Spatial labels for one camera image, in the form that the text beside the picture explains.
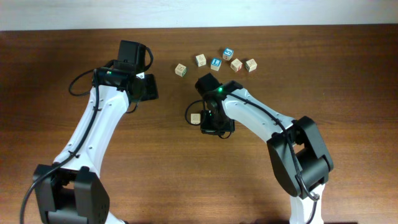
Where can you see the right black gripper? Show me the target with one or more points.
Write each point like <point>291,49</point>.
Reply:
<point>206,127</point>

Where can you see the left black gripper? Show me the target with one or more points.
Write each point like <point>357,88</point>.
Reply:
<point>151,90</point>

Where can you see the wooden block red letter side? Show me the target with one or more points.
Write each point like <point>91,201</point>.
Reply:
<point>195,118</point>

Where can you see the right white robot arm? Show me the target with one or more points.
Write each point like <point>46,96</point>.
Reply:
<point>300,160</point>

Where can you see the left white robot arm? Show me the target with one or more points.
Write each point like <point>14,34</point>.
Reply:
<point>69,190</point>

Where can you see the wooden block green side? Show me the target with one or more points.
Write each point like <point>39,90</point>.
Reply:
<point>180,70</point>

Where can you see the blue L wooden block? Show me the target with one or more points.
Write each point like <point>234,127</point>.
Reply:
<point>215,64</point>

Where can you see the wooden block red edge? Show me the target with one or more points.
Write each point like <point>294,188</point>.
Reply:
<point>236,65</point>

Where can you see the plain wooden block top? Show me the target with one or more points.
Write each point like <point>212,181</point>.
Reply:
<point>200,60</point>

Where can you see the wooden block green edge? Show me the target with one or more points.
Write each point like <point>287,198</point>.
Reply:
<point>250,65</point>

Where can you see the blue S wooden block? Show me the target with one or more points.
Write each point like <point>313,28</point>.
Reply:
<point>228,54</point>

